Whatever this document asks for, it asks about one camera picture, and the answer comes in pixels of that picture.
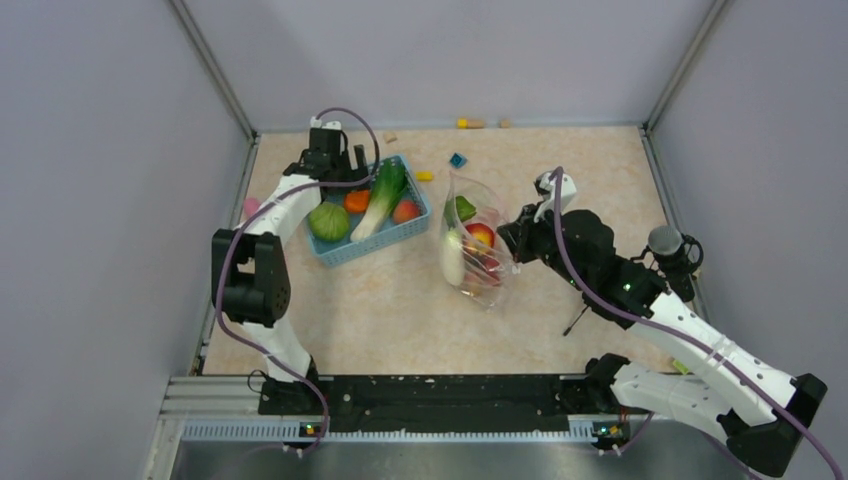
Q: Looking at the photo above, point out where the light blue plastic basket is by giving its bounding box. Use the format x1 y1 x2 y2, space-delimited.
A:
306 154 432 267

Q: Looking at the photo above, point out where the green apple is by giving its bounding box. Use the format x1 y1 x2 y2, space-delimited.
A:
307 202 350 243

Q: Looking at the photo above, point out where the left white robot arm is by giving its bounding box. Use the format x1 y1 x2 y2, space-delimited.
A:
211 122 369 414

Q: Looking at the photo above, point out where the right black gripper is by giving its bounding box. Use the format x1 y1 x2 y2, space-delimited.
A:
498 200 589 291

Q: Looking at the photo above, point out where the clear pink-dotted zip bag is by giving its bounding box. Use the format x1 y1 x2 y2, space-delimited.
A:
438 173 520 310

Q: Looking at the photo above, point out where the red yellow apple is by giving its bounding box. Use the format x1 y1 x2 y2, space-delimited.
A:
465 222 496 248

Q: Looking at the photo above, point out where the black microphone on stand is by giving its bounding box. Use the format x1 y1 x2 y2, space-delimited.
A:
563 224 705 338

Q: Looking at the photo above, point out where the red cherry bunch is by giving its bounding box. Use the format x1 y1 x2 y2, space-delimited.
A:
463 250 502 296

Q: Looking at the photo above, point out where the blue square block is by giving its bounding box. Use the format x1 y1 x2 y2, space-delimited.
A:
449 152 468 169

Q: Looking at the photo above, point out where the red peach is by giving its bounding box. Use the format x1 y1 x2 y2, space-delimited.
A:
392 199 421 225

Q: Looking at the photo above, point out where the small green block front right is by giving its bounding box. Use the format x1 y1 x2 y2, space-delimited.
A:
672 359 692 375

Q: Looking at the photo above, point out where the pink cylindrical bottle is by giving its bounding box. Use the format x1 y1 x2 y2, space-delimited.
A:
243 197 261 218

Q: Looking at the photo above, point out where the green leafy vegetable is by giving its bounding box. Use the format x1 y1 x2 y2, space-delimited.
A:
350 156 407 243

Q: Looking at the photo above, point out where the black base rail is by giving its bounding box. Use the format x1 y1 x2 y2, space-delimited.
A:
257 374 631 450

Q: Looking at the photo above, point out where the white radish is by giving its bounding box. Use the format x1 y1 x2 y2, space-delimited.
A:
440 195 477 287

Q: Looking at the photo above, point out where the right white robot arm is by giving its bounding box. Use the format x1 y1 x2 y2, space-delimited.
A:
497 205 844 479

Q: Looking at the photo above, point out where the orange pumpkin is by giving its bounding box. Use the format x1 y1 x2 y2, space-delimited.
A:
343 190 370 214

